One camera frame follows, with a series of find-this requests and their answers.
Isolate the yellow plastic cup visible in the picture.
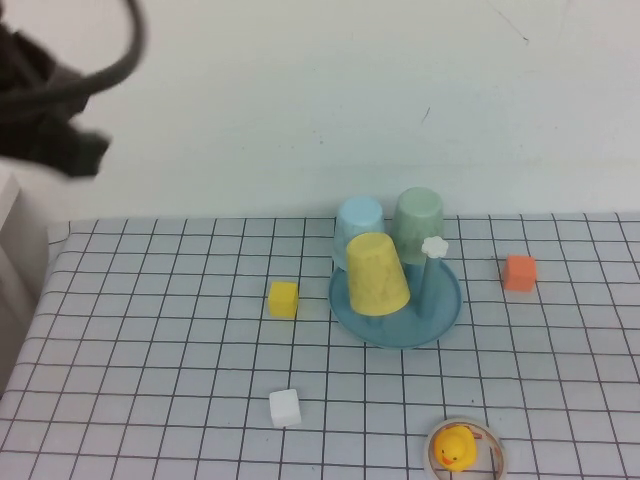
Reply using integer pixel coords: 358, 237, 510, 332
345, 231, 412, 318

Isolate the light blue plastic cup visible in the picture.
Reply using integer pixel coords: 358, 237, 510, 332
333, 195, 386, 272

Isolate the pale green plastic cup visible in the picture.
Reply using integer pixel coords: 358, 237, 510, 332
390, 186, 446, 267

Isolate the teal cup stand tray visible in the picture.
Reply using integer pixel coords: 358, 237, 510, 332
327, 235, 464, 351

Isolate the yellow foam cube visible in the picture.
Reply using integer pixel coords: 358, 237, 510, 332
267, 280, 301, 319

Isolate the white foam cube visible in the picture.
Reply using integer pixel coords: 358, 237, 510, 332
268, 387, 304, 429

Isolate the orange foam cube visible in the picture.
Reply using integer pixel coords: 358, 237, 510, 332
501, 254, 539, 293

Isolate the grey black-grid tablecloth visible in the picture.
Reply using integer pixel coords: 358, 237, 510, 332
0, 213, 640, 480

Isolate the clear tape roll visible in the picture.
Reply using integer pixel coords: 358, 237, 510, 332
423, 415, 508, 480

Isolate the yellow rubber duck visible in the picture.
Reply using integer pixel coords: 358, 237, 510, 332
431, 425, 478, 473

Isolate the dark grey arm cable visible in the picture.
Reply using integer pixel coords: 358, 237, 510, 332
0, 0, 150, 119

